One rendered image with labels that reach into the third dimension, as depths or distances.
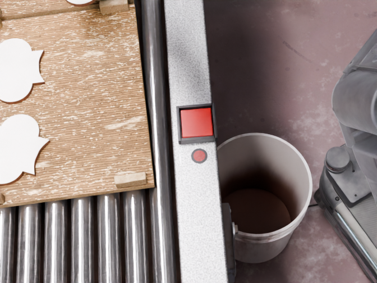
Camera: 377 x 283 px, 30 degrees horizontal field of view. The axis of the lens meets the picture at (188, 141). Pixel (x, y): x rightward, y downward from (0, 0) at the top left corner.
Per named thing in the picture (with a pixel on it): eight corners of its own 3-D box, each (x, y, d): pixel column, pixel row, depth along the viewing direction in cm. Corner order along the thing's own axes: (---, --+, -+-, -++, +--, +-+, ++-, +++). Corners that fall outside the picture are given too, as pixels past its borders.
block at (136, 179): (147, 176, 131) (145, 170, 129) (147, 185, 131) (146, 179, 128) (115, 180, 131) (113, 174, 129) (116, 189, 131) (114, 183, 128)
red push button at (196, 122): (211, 110, 139) (210, 107, 137) (213, 138, 136) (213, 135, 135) (180, 113, 139) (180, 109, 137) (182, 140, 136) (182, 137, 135)
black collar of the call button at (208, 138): (214, 106, 139) (214, 102, 137) (217, 141, 136) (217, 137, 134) (176, 109, 139) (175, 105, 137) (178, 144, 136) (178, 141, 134)
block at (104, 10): (129, 4, 147) (127, -4, 145) (129, 11, 147) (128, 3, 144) (100, 8, 147) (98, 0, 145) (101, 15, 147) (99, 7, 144)
